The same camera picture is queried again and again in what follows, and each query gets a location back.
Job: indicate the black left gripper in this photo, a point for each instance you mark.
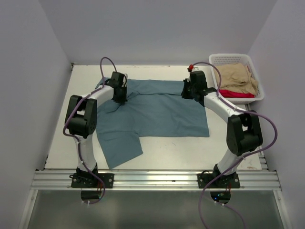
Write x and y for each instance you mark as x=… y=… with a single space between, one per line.
x=123 y=99

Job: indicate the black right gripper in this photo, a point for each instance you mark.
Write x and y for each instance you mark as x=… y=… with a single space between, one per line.
x=184 y=94

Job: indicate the blue t shirt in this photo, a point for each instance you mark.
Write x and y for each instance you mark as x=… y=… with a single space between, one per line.
x=153 y=108

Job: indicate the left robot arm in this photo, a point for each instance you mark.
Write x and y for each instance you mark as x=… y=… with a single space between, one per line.
x=81 y=119

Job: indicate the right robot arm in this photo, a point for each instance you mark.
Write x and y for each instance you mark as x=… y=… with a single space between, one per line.
x=243 y=133

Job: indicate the red t shirt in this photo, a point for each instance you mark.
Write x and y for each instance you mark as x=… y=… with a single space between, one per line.
x=231 y=94

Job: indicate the white plastic laundry basket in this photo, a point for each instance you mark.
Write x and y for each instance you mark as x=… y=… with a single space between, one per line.
x=229 y=58

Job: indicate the beige t shirt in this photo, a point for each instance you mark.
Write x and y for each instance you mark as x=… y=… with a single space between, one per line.
x=237 y=78

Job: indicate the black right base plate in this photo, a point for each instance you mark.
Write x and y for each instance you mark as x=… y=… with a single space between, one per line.
x=225 y=181

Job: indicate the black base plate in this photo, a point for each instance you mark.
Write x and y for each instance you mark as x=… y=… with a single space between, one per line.
x=79 y=182
x=225 y=181

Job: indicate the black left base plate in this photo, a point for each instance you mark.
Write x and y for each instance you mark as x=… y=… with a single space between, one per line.
x=79 y=182

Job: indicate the aluminium mounting rail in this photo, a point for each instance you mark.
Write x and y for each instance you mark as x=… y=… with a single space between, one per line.
x=167 y=164

